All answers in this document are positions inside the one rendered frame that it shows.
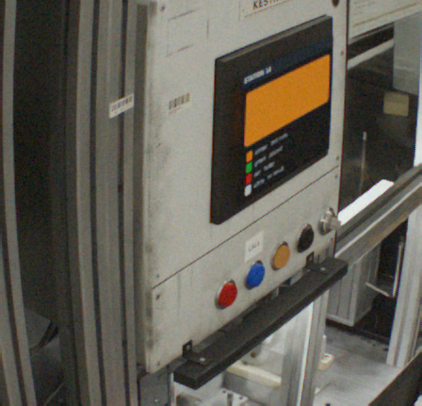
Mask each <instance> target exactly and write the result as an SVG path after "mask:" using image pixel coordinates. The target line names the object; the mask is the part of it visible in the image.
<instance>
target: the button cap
mask: <svg viewBox="0 0 422 406"><path fill-rule="evenodd" d="M265 274H266V270H265V267H264V266H262V265H255V266H254V267H253V268H252V270H251V272H250V275H249V285H250V286H252V287H257V286H258V285H259V284H260V283H261V282H262V281H263V278H265Z"/></svg>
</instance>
